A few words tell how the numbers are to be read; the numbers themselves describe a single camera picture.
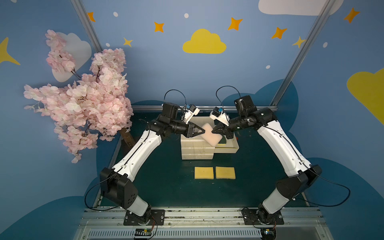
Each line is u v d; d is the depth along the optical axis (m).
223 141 0.95
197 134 0.68
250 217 0.74
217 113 0.60
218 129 0.66
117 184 0.41
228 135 0.63
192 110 0.65
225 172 0.90
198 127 0.68
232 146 0.95
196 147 0.83
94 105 0.50
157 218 0.73
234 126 0.62
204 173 0.88
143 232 0.72
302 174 0.42
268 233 0.73
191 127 0.63
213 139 0.71
